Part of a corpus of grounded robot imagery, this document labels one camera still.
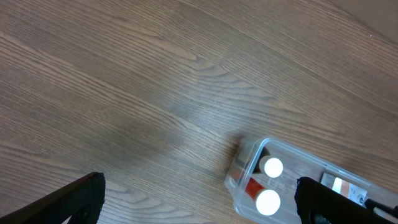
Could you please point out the white orange plaster box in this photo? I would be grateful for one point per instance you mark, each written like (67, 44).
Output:
(344, 188)

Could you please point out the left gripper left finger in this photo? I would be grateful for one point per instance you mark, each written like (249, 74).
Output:
(78, 202)

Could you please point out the black bottle white cap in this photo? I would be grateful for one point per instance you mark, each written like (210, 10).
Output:
(268, 164)

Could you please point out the orange tube white cap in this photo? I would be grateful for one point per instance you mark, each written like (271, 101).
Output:
(251, 198)

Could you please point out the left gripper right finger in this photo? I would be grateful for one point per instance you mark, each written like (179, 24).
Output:
(317, 203)

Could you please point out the clear plastic container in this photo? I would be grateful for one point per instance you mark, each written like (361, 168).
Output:
(297, 163)

